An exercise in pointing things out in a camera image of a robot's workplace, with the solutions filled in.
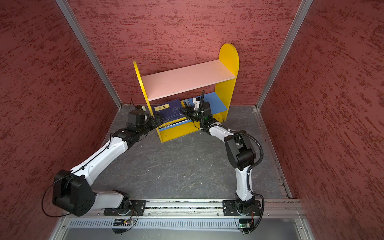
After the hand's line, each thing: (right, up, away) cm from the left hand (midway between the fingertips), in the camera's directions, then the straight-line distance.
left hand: (157, 122), depth 84 cm
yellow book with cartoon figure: (+8, 0, +6) cm, 10 cm away
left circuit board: (-14, -49, -12) cm, 52 cm away
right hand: (+11, +6, +5) cm, 13 cm away
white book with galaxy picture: (+16, +14, +20) cm, 29 cm away
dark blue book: (+5, +7, +6) cm, 11 cm away
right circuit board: (+46, -48, -14) cm, 68 cm away
